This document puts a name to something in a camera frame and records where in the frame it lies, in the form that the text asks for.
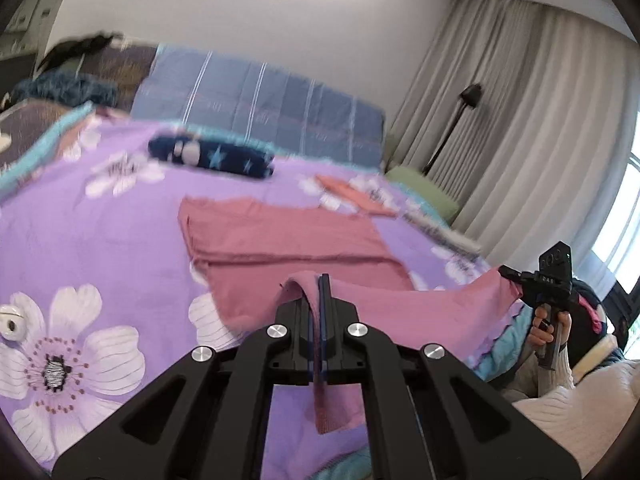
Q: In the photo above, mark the person's right hand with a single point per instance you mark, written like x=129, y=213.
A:
x=539, y=317

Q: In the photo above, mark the pile of dark clothes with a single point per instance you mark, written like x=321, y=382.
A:
x=585, y=320

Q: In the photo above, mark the black garment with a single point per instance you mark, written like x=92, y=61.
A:
x=75, y=50

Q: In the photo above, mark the grey pleated curtain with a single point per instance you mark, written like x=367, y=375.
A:
x=525, y=110

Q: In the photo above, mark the purple floral bedsheet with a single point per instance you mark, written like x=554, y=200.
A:
x=100, y=240

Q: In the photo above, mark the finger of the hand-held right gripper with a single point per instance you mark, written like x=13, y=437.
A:
x=511, y=280

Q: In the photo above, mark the pink long-sleeve shirt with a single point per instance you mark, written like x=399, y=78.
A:
x=300, y=240

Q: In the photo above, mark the dark blue fuzzy blanket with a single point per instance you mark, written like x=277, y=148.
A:
x=65, y=87

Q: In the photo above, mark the person's white sweater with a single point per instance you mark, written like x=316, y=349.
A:
x=600, y=410

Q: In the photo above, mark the black floor lamp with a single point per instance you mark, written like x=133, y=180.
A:
x=470, y=95

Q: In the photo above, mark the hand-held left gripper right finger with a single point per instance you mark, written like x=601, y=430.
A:
x=325, y=320

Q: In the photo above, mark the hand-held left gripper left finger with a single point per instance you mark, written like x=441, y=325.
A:
x=295, y=320

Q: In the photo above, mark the navy star-print folded garment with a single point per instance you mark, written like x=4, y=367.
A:
x=225, y=157

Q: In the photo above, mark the person's right forearm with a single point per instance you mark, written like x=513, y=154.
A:
x=550, y=380

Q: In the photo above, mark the orange folded garment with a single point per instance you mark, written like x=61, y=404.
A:
x=355, y=195

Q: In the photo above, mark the green pillow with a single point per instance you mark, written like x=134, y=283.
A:
x=425, y=192

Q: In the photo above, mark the stack of clothes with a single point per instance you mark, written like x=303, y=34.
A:
x=440, y=232

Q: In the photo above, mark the dark patterned quilt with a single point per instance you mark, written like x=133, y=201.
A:
x=30, y=120

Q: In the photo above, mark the blue plaid headboard cover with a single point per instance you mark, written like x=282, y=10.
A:
x=250, y=95

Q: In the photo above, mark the white round case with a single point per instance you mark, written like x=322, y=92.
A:
x=12, y=325

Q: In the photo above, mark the window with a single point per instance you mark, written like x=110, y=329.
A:
x=620, y=220

